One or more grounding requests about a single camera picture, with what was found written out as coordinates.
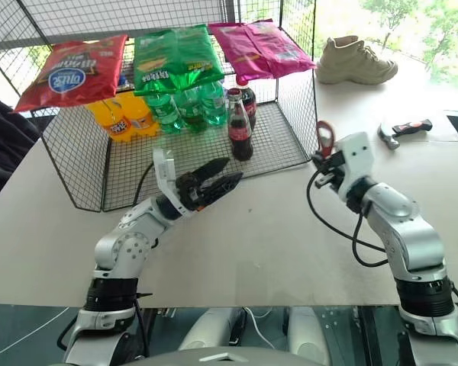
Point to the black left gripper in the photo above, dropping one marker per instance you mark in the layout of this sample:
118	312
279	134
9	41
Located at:
189	192

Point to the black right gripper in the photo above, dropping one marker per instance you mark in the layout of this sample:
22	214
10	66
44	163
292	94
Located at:
336	169

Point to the red bottle opener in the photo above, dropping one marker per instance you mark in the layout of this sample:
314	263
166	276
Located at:
324	133

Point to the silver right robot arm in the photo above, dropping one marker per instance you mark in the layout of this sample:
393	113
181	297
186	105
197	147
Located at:
404	228

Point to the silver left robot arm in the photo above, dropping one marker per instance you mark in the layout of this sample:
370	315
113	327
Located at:
126	248

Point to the glass cola bottle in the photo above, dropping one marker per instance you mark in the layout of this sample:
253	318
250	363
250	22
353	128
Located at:
239	129

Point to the green plastic soda bottle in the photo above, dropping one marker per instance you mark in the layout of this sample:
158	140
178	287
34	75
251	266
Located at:
164	112
214	103
191	110

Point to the plastic cola bottle red cap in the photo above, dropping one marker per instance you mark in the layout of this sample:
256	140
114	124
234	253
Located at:
249	101

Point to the orange plastic soda bottle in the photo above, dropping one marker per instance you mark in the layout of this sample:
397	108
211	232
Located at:
110	122
139	116

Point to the beige sneaker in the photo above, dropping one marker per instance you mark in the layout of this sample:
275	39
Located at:
351	63

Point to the green chip bag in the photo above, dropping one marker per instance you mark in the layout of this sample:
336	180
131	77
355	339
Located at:
171	57

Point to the pink chip bag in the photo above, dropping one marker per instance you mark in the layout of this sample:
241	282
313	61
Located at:
259	47

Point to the rounded white grey shell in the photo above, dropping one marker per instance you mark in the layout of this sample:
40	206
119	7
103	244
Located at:
307	331
210	328

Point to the red chip bag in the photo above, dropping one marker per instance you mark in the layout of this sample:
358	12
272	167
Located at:
72	72

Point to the grey robot torso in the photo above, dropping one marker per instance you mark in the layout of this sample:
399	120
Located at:
233	356

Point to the dark fabric bundle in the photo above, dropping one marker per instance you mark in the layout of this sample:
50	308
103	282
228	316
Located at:
4	141

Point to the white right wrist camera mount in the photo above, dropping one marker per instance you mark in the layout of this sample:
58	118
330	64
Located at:
357	156

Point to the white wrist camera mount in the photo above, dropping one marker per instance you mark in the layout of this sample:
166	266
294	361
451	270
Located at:
357	156
168	179

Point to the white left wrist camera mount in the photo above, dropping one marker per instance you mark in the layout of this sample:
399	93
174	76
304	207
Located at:
168	179

